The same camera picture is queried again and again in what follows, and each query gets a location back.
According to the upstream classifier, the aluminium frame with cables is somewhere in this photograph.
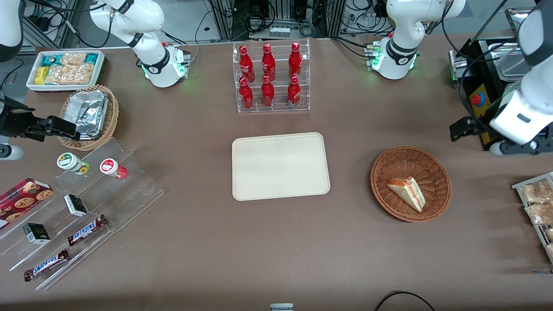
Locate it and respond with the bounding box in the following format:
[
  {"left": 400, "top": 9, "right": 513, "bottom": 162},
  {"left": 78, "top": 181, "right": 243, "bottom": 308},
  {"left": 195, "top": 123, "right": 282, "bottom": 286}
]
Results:
[{"left": 21, "top": 0, "right": 83, "bottom": 49}]

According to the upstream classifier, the black looped table cable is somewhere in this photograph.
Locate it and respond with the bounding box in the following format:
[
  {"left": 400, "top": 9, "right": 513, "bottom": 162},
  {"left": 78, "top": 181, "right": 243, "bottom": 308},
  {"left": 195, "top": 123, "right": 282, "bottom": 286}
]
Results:
[{"left": 374, "top": 290, "right": 437, "bottom": 311}]

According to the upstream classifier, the snickers chocolate bar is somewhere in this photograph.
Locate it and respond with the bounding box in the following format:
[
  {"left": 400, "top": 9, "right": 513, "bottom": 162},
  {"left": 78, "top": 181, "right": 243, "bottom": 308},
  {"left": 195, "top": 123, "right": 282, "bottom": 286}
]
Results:
[
  {"left": 23, "top": 248, "right": 71, "bottom": 282},
  {"left": 67, "top": 214, "right": 109, "bottom": 247}
]

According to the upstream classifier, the grey wire rack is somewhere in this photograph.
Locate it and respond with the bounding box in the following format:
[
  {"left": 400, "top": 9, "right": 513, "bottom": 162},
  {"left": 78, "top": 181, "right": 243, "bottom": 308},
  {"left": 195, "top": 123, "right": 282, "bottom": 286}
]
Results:
[{"left": 512, "top": 171, "right": 553, "bottom": 264}]

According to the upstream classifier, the red lid yogurt cup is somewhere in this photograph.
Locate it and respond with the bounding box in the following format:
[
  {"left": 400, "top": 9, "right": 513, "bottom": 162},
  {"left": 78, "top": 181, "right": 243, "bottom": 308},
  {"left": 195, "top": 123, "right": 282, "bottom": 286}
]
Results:
[{"left": 100, "top": 158, "right": 128, "bottom": 180}]

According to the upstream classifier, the beige plastic tray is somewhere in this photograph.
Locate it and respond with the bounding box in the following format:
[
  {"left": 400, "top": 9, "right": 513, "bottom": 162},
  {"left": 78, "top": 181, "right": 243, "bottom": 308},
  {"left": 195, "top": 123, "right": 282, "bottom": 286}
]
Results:
[{"left": 232, "top": 132, "right": 331, "bottom": 202}]

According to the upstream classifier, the aluminium foil container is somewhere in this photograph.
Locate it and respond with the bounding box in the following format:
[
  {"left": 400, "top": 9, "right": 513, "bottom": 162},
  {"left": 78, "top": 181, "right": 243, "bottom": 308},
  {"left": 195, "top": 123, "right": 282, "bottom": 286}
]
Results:
[{"left": 64, "top": 90, "right": 110, "bottom": 140}]

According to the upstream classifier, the triangular sandwich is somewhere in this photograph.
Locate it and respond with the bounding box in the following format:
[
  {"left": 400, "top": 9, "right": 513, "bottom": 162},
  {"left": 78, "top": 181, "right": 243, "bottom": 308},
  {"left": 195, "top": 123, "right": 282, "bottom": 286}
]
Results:
[{"left": 386, "top": 177, "right": 426, "bottom": 213}]

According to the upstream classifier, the red cookie box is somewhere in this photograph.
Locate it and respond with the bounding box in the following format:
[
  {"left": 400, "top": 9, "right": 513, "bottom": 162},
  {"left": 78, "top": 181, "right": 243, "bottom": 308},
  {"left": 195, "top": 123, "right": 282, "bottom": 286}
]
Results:
[{"left": 0, "top": 178, "right": 54, "bottom": 230}]

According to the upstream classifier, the clear bagged pastry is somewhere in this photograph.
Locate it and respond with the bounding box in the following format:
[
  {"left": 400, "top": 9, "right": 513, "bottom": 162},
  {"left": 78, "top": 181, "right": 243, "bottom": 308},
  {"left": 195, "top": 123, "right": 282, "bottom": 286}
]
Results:
[
  {"left": 524, "top": 202, "right": 553, "bottom": 225},
  {"left": 520, "top": 179, "right": 553, "bottom": 204}
]

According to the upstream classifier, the white plastic snack bin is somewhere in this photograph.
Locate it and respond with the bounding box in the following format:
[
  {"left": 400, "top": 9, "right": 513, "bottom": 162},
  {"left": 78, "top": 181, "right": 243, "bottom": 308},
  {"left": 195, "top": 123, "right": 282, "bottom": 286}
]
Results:
[{"left": 26, "top": 50, "right": 106, "bottom": 93}]

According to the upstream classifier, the clear acrylic bottle rack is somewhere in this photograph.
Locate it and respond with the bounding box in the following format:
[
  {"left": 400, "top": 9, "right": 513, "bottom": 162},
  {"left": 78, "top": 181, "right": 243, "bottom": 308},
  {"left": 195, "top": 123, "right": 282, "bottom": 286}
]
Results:
[{"left": 232, "top": 38, "right": 311, "bottom": 114}]

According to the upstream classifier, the light wicker basket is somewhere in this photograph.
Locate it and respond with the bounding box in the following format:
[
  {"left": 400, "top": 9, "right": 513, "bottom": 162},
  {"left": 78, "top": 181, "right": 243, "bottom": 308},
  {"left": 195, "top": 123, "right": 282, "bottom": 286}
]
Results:
[{"left": 57, "top": 84, "right": 120, "bottom": 152}]

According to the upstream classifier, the brown wicker basket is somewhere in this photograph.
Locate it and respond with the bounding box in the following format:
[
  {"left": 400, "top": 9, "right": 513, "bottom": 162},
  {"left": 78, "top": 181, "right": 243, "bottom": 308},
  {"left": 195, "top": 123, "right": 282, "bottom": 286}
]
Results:
[{"left": 370, "top": 146, "right": 452, "bottom": 223}]

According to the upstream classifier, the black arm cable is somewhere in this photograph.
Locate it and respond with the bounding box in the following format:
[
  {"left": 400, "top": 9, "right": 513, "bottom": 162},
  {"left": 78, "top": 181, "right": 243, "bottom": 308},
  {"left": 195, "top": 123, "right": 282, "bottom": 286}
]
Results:
[{"left": 441, "top": 0, "right": 519, "bottom": 130}]

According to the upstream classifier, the green lid yogurt cup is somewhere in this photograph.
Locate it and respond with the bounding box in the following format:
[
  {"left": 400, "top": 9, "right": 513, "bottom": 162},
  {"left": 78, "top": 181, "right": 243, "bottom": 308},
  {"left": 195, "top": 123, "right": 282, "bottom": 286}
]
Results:
[{"left": 57, "top": 152, "right": 91, "bottom": 175}]

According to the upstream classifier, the large clear cracker bag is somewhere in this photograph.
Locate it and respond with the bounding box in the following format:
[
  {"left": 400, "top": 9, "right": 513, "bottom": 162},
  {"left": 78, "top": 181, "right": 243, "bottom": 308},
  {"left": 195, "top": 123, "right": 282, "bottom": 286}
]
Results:
[{"left": 44, "top": 63, "right": 95, "bottom": 86}]

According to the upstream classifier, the aluminium equipment rack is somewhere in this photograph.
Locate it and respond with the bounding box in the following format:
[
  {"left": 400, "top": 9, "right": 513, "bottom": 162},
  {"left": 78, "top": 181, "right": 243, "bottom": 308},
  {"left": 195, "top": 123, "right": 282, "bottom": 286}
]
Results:
[{"left": 207, "top": 0, "right": 347, "bottom": 40}]

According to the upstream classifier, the small black carton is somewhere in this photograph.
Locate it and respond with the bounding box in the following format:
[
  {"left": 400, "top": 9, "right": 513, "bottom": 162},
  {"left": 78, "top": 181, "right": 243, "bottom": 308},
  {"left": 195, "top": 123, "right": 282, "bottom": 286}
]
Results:
[
  {"left": 64, "top": 194, "right": 89, "bottom": 218},
  {"left": 22, "top": 222, "right": 51, "bottom": 245}
]

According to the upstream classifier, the small clear cracker bag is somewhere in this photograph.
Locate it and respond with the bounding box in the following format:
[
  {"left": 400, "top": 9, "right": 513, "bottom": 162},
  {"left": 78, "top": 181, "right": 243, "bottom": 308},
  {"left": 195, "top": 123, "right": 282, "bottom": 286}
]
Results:
[{"left": 60, "top": 52, "right": 88, "bottom": 67}]

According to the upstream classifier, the red cola bottle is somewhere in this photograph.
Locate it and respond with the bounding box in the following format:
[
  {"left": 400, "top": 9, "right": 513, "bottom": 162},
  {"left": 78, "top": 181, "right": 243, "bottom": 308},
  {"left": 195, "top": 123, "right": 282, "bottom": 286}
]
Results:
[
  {"left": 261, "top": 43, "right": 277, "bottom": 82},
  {"left": 288, "top": 42, "right": 302, "bottom": 81},
  {"left": 261, "top": 75, "right": 275, "bottom": 108},
  {"left": 238, "top": 45, "right": 256, "bottom": 83},
  {"left": 287, "top": 76, "right": 302, "bottom": 109},
  {"left": 238, "top": 77, "right": 254, "bottom": 110}
]

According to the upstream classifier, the clear acrylic stepped shelf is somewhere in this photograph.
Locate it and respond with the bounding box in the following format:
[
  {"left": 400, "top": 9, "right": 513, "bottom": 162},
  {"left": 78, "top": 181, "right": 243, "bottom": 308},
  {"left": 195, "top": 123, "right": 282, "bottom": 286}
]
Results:
[{"left": 0, "top": 137, "right": 165, "bottom": 291}]

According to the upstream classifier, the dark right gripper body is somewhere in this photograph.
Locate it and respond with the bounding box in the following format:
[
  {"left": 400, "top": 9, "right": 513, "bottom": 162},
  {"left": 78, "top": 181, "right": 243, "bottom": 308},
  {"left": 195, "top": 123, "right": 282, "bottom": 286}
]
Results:
[{"left": 0, "top": 98, "right": 36, "bottom": 139}]

